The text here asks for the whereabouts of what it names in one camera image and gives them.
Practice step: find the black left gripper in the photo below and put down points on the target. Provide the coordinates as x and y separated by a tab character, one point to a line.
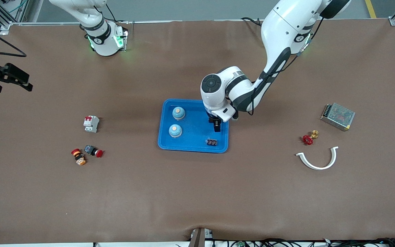
215	122

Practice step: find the blue call bell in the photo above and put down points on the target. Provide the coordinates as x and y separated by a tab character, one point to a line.
178	113
175	130

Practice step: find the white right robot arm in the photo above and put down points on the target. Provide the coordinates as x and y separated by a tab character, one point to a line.
103	37

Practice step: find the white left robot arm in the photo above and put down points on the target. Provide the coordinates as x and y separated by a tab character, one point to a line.
286	24

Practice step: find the blue plastic tray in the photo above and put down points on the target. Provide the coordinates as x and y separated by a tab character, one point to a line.
194	137

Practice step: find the brown table mat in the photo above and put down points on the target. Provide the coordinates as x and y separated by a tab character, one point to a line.
183	192

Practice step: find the white circuit breaker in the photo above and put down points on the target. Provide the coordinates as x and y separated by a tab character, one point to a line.
91	123

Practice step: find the red mushroom emergency button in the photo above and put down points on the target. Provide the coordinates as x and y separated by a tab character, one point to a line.
89	149

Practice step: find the orange red push button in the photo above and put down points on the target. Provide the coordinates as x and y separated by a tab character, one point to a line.
79	158

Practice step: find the white curved pipe clamp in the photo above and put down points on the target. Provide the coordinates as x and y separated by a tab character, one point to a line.
315	167

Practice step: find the metal mesh power supply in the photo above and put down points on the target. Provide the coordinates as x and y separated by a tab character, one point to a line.
338	116

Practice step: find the metal table edge bracket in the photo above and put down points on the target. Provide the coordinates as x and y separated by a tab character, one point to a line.
200	237

